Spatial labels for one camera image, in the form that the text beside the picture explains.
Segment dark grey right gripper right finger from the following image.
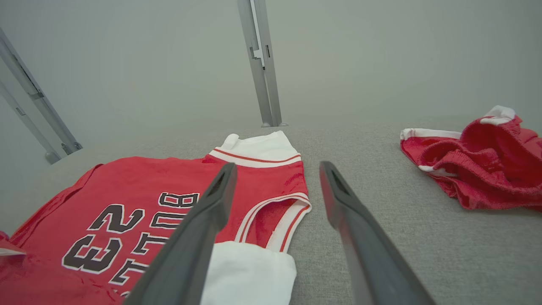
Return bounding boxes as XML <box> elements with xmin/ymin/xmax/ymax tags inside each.
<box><xmin>320</xmin><ymin>161</ymin><xmax>437</xmax><ymax>305</ymax></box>

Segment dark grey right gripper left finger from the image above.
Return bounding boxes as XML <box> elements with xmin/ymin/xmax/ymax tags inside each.
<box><xmin>123</xmin><ymin>163</ymin><xmax>238</xmax><ymax>305</ymax></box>

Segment red basketball jersey white sleeves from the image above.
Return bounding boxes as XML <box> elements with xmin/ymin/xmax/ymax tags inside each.
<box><xmin>0</xmin><ymin>130</ymin><xmax>312</xmax><ymax>305</ymax></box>

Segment red shorts white trim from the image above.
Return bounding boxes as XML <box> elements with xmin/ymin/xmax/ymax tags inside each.
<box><xmin>400</xmin><ymin>105</ymin><xmax>542</xmax><ymax>212</ymax></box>

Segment straight grey metal frame post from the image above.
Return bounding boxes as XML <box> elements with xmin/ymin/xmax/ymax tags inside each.
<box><xmin>237</xmin><ymin>0</ymin><xmax>288</xmax><ymax>128</ymax></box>

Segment slanted grey metal frame strut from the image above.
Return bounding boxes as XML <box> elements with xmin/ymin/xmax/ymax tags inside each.
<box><xmin>0</xmin><ymin>29</ymin><xmax>83</xmax><ymax>165</ymax></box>

